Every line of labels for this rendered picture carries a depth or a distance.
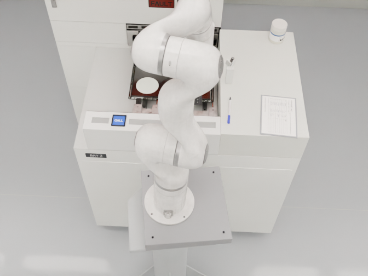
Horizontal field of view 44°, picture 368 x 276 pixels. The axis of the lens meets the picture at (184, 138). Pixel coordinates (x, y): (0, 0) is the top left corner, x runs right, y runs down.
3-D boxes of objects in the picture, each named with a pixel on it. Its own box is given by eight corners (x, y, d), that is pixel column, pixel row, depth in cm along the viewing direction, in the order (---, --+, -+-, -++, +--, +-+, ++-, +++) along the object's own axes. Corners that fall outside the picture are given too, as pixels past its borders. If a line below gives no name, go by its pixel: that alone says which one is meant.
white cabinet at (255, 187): (113, 142, 296) (95, 47, 230) (261, 148, 295) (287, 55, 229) (97, 234, 258) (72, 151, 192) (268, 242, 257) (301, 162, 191)
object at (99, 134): (90, 131, 198) (85, 110, 187) (217, 136, 198) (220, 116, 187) (87, 149, 193) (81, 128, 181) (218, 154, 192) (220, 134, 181)
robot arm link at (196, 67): (162, 138, 153) (210, 149, 152) (153, 168, 146) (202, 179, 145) (165, 22, 112) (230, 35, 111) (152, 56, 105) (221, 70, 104)
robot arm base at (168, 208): (193, 227, 168) (196, 202, 153) (141, 223, 168) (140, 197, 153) (195, 183, 179) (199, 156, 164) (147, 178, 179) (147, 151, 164)
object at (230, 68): (223, 73, 200) (226, 51, 189) (232, 74, 200) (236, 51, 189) (223, 84, 197) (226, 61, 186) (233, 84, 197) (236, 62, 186)
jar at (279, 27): (268, 34, 216) (271, 17, 208) (282, 34, 216) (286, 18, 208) (269, 44, 212) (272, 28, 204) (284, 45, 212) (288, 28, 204)
